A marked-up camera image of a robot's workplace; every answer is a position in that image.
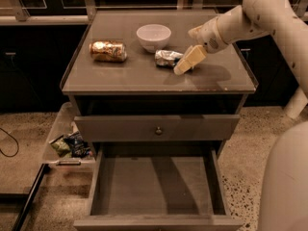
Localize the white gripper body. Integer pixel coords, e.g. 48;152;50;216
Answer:
196;17;228;54

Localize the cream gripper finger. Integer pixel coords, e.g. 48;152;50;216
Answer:
188;25;204;40
173;45;207;75

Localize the silver blue redbull can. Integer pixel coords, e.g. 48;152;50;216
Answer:
155;50;183;68

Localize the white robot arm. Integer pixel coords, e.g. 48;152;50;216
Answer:
174;0;308;231

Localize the gold orange soda can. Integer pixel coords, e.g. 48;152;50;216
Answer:
90;40;127;63

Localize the grey upper drawer with knob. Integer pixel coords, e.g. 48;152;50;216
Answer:
74;115;240;142

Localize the grey open middle drawer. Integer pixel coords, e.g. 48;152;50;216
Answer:
74;148;243;231

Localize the white ceramic bowl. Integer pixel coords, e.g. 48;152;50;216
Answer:
137;24;171;53

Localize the grey wooden nightstand cabinet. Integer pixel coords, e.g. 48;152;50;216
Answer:
62;10;257;153

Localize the dark blue snack bag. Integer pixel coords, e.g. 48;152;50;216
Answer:
64;131;92;158

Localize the clear plastic storage bin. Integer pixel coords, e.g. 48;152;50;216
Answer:
42;102;95;170

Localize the green snack bag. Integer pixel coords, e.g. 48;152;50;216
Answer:
49;136;71;158

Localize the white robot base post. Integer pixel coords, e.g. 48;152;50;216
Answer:
284;87;308;119

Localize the black cable on floor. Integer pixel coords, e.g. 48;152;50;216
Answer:
0;127;20;158

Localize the black metal floor frame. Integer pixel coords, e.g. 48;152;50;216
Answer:
0;164;50;231

